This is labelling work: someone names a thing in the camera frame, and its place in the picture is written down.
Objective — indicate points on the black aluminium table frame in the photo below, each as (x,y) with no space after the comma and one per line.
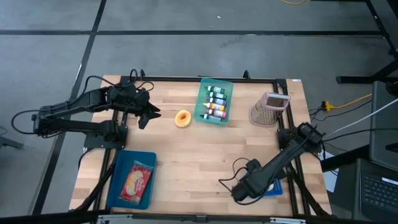
(186,79)

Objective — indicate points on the black laptop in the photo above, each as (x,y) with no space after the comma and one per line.
(377,189)

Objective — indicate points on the white paper sheet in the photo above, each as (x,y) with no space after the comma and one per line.
(331,183)

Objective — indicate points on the purple ink bottle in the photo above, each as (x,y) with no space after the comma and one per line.
(220,101)

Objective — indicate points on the black camera mount beam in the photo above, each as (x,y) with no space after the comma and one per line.
(199,219)

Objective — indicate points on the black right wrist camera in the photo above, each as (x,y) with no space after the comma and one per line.
(254,165)

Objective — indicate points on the teal translucent plastic tray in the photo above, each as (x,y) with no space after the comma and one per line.
(199,115)

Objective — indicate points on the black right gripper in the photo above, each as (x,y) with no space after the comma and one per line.
(245,191)

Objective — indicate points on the black floor stand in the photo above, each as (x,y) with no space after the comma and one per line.
(354,79)

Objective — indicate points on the orange ink bottle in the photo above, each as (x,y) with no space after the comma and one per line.
(214,106)

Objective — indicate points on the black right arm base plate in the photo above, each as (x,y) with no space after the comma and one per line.
(315,147)

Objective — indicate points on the pink ink bottle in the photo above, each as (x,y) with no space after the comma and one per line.
(218,113)

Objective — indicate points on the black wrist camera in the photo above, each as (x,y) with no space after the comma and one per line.
(254,165)
(143,123)

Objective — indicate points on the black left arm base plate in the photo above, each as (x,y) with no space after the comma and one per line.
(93,143)

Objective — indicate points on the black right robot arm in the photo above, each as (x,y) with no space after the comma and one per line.
(286,155)

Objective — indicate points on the grey furniture foot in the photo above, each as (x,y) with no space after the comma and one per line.
(9,143)

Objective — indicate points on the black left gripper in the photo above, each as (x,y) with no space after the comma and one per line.
(138,101)

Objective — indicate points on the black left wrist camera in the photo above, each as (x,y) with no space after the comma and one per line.
(143,123)

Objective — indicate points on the small blue plastic basket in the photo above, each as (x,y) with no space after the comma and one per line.
(276,189)

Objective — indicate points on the black floor beam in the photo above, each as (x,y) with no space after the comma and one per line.
(342,160)

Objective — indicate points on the green ink bottle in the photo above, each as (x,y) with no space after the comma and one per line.
(219,96)
(216,90)

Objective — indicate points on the red snack packet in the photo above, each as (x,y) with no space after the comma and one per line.
(135,183)

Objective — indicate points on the pink metal box grater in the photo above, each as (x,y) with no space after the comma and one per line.
(264,116)

